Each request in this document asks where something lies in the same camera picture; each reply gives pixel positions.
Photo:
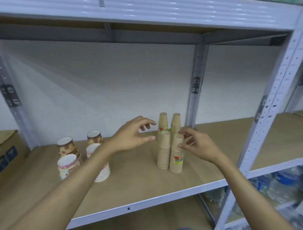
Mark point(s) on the person's left forearm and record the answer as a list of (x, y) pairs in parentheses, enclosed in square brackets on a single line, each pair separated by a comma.
[(71, 184)]

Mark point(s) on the stack of pink white cups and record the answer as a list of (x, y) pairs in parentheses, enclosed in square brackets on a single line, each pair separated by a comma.
[(104, 171), (67, 167)]

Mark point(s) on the stack of brown dotted cups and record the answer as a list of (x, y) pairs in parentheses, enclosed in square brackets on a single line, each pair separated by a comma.
[(67, 147), (94, 137)]

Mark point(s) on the person's left thumb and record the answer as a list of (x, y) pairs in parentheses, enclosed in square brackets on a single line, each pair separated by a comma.
[(145, 140)]

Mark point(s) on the clear plastic water bottle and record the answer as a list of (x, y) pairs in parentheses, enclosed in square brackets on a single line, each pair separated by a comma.
[(259, 184), (284, 187)]

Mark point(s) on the stack of brown paper cups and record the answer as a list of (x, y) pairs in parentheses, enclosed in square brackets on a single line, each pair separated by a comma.
[(164, 151), (176, 122), (163, 120), (176, 161)]

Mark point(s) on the person's right hand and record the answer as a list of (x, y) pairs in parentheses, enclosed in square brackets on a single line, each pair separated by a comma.
[(203, 147)]

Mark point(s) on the person's right forearm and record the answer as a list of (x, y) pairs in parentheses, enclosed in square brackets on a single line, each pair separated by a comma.
[(246, 192)]

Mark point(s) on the person's right thumb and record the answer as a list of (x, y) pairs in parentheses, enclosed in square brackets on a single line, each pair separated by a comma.
[(185, 147)]

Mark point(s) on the person's left hand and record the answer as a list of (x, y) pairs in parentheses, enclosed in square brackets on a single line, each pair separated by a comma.
[(127, 137)]

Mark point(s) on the clear plastic wrap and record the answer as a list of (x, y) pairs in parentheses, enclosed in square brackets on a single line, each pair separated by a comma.
[(216, 195)]

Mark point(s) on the brown cardboard box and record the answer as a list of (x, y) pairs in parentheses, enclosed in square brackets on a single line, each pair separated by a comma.
[(10, 149)]

